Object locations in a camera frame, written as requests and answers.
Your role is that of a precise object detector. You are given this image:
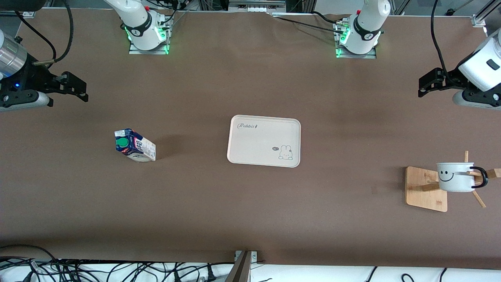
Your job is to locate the blue white milk carton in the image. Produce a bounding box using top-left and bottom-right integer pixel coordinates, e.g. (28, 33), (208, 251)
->
(114, 128), (156, 162)

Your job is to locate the white smiley face mug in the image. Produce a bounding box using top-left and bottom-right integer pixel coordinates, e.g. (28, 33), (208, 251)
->
(436, 162), (488, 193)

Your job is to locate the cream rabbit print tray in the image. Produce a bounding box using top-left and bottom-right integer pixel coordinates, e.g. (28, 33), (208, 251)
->
(227, 114), (301, 168)

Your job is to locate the aluminium corner profile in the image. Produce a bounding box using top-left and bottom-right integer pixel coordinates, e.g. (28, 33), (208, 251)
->
(471, 0), (501, 28)

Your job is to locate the wooden mug tree stand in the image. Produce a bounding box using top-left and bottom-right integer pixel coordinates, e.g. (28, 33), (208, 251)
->
(405, 151), (501, 213)

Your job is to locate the aluminium profile bar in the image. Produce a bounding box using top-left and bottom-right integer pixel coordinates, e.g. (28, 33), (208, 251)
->
(225, 251), (253, 282)

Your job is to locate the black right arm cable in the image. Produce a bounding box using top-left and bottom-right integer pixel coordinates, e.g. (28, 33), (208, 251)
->
(15, 0), (75, 69)

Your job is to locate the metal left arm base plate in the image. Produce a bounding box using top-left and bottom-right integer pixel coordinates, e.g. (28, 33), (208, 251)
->
(333, 22), (377, 60)

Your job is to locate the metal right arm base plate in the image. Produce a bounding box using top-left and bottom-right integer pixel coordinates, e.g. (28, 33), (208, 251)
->
(128, 16), (173, 55)

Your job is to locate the short black table cable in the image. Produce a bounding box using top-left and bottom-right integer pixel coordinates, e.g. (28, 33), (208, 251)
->
(311, 11), (348, 25)

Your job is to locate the long black table cable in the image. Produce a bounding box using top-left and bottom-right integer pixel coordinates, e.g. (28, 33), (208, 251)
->
(279, 16), (345, 34)

